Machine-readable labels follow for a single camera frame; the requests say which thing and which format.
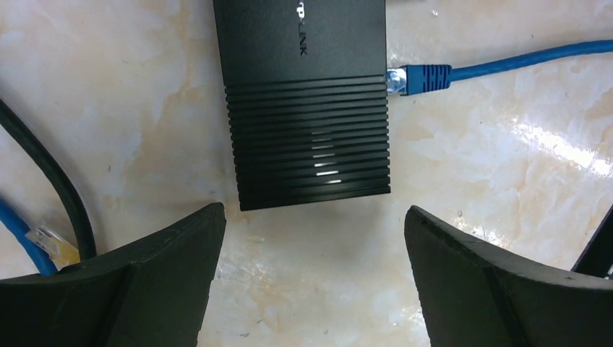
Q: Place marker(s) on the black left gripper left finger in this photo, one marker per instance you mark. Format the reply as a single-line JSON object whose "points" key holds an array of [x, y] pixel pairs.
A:
{"points": [[151, 292]]}

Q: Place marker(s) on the black power adapter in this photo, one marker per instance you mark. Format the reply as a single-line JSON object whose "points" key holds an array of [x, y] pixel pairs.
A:
{"points": [[596, 258]]}

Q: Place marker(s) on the black network switch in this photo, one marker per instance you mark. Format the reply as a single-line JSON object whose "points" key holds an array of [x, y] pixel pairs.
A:
{"points": [[306, 96]]}

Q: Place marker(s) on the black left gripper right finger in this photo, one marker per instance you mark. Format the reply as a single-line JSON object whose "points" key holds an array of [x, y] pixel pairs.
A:
{"points": [[473, 293]]}

